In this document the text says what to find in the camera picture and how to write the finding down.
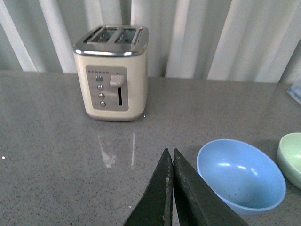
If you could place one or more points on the cream two-slot toaster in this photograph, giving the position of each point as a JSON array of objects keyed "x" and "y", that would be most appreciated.
[{"x": 112, "y": 65}]

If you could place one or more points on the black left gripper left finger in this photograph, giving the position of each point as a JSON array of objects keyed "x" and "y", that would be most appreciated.
[{"x": 155, "y": 208}]

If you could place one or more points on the clear plastic container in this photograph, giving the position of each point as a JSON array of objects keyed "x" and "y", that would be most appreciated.
[{"x": 295, "y": 91}]

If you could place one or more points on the light green bowl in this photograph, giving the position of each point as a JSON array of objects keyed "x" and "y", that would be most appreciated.
[{"x": 289, "y": 157}]

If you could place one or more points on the light blue bowl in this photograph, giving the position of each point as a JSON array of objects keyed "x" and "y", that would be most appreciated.
[{"x": 243, "y": 176}]

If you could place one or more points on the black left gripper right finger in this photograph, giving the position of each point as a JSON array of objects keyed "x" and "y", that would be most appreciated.
[{"x": 197, "y": 204}]

